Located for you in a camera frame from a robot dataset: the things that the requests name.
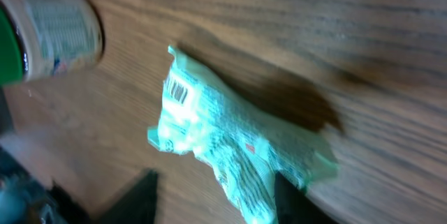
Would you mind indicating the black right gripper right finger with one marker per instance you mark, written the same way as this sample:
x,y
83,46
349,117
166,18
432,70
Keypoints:
x,y
293,207

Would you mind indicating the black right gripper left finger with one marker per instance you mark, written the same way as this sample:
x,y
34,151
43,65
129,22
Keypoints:
x,y
138,205

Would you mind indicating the teal snack packet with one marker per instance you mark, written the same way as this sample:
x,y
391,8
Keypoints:
x,y
244,146

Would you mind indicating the green lid seasoning jar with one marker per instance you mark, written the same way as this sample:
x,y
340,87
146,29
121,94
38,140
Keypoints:
x,y
42,38

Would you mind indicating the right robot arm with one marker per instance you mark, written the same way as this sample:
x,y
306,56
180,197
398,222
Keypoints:
x,y
25,200

